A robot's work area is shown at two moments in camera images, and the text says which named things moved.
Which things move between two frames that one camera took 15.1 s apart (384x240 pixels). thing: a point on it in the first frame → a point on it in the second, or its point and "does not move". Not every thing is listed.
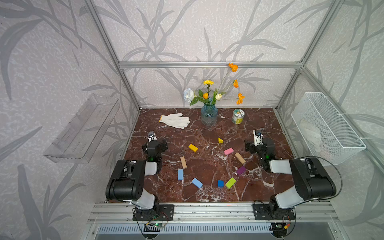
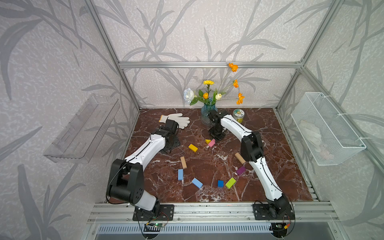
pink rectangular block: x=228 y=151 → x=211 y=143
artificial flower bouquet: x=226 y=83 does not move
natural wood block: x=183 y=162 does not move
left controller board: x=153 y=227 does not move
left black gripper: x=160 y=145 → x=176 y=141
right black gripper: x=252 y=147 → x=217 y=138
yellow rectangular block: x=192 y=147 does not move
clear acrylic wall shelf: x=79 y=139 does not move
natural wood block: x=240 y=158 does not move
